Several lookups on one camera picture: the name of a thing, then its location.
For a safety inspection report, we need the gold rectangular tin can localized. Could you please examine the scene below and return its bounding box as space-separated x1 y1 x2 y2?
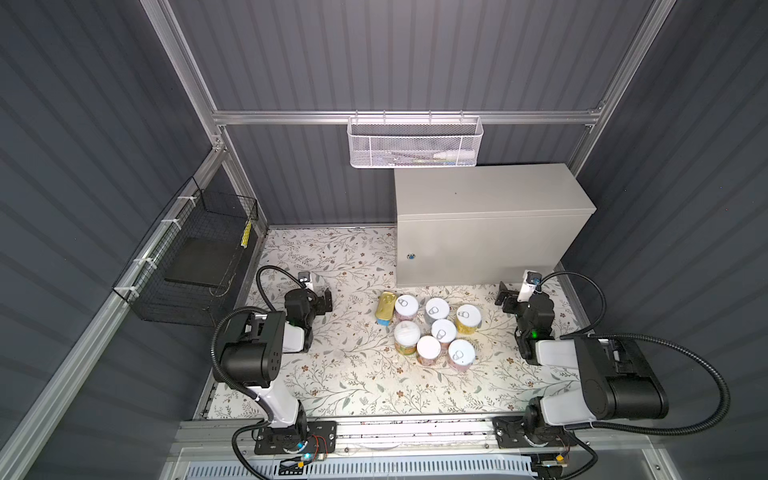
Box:
375 291 397 326

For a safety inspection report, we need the orange label plastic-lid can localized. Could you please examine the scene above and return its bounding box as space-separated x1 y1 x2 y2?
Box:
416 335 442 366

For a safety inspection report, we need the green yellow plastic-lid can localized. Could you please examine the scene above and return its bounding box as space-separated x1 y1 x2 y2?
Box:
394 320 422 356

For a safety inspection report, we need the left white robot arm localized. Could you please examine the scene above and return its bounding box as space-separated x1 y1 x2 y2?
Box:
210 288 333 436

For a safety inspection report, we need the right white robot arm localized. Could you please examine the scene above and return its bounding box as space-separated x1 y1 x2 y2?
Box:
495 274 669 445

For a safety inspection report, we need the salmon label can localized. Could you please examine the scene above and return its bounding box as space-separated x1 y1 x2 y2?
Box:
431 319 457 350

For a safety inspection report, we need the teal label can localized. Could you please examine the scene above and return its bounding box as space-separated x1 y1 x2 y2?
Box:
424 297 450 325

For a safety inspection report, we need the beige metal cabinet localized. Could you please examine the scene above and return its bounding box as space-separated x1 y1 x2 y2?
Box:
395 164 596 287

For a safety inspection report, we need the yellow black pen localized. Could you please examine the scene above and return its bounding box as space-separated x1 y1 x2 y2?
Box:
240 220 252 249

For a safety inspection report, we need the pink label can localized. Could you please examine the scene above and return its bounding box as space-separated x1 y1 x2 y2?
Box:
394 294 420 322

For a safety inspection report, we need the black pad in basket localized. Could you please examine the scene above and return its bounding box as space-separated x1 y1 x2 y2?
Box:
164 237 238 288

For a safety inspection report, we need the white tube in basket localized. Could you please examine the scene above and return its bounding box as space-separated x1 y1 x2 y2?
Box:
432 149 477 166

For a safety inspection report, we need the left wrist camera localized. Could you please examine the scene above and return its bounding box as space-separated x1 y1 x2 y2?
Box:
296 271 322 293

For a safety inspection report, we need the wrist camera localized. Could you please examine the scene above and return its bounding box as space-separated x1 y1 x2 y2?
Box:
296 271 322 293
517 270 543 303

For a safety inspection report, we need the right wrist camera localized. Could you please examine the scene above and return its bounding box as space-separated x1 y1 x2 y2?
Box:
517 270 543 303

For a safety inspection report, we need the yellow label ring-pull can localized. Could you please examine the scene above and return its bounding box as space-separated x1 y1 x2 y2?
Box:
455 304 482 335

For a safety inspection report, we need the pink ring-pull can front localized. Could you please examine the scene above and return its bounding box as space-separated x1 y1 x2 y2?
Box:
447 339 476 372

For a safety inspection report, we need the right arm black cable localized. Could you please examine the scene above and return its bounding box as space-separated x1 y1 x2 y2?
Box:
539 271 732 436

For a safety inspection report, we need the black wire basket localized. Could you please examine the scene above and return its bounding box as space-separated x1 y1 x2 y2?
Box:
113 180 259 327

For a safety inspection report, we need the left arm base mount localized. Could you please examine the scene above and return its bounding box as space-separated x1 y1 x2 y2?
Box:
251 421 338 455

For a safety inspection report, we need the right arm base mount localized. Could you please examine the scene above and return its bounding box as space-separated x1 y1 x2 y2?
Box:
491 415 577 450

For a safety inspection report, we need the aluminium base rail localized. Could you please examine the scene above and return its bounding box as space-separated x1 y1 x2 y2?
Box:
173 412 655 463

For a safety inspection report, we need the white wire basket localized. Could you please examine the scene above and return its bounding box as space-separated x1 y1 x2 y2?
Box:
346 113 484 169

